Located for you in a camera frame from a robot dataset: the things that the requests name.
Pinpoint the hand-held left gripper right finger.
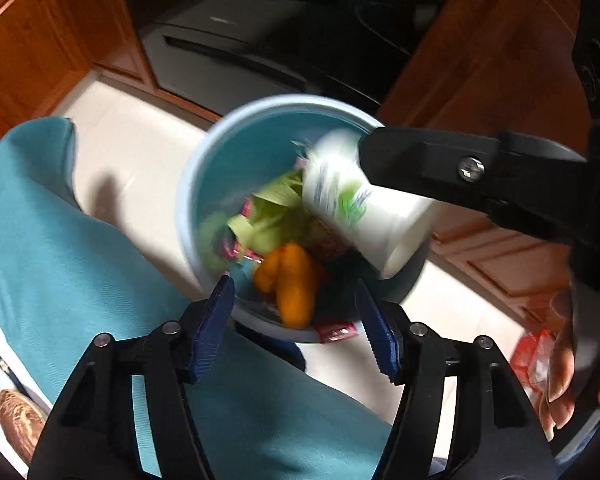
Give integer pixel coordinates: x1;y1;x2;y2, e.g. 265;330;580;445
354;278;556;480

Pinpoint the green corn husk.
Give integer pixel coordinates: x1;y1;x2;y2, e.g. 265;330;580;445
230;170;311;256

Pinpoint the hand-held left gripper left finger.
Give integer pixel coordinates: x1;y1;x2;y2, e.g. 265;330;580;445
27;275;236;480

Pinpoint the wooden kitchen cabinet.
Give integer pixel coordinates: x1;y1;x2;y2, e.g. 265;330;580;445
0;0;156;161

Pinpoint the black built-in oven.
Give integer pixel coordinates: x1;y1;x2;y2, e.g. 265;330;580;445
137;0;466;116

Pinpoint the wooden side cabinet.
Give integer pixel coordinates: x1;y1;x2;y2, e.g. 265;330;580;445
380;0;596;321

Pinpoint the teal grey striped tablecloth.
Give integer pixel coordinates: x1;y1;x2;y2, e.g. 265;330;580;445
0;117;396;480

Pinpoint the teal round trash bin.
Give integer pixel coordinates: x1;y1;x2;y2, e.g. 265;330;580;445
175;94;431;345

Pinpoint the white paper cup green print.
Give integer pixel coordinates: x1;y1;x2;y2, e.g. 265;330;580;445
300;128;443;281

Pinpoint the orange oblong object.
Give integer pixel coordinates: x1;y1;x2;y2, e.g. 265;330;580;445
254;247;283;294
277;242;317;329

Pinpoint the brown woven object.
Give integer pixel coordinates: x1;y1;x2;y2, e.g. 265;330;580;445
0;389;48;466

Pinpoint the red plastic bag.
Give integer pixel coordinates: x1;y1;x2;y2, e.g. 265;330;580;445
510;329;556;401

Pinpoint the person's right hand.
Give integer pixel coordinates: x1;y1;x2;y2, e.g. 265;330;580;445
537;290;600;441

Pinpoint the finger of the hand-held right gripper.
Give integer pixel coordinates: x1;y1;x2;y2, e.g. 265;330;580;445
358;127;591;248

